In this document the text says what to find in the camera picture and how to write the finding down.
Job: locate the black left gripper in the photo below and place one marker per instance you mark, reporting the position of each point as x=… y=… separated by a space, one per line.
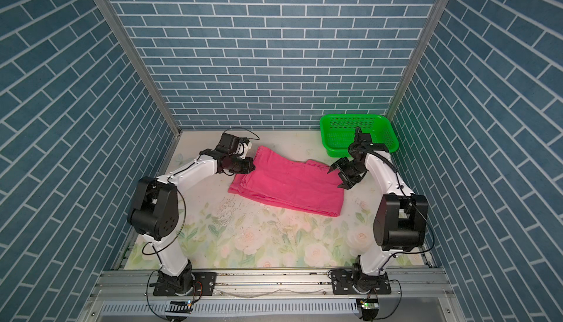
x=247 y=167

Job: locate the aluminium right corner post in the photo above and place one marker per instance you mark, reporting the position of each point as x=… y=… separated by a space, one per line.
x=433 y=19

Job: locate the aluminium left corner post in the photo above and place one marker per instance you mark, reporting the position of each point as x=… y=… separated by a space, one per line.
x=110 y=15

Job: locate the white slotted cable duct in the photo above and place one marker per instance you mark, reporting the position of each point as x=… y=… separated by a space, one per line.
x=231 y=308

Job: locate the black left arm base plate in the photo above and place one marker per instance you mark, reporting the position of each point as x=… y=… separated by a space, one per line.
x=195 y=284

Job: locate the pink long pants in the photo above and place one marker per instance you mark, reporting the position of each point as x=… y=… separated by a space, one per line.
x=300 y=186

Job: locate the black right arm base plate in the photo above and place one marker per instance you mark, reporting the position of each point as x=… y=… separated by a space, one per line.
x=344 y=282

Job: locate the aluminium front rail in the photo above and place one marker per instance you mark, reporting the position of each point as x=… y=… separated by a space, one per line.
x=411 y=282

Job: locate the aluminium corner post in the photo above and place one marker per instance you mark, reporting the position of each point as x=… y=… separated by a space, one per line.
x=110 y=15
x=433 y=19

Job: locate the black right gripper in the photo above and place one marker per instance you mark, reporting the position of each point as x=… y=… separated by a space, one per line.
x=348 y=182

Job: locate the floral table mat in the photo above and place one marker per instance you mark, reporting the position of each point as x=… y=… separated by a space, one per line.
x=226 y=230

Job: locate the green plastic basket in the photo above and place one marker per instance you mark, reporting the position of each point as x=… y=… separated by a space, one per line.
x=338 y=132

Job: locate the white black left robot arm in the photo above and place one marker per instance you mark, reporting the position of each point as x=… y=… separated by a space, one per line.
x=158 y=209

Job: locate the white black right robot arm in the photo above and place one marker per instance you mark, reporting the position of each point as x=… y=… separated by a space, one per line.
x=401 y=218

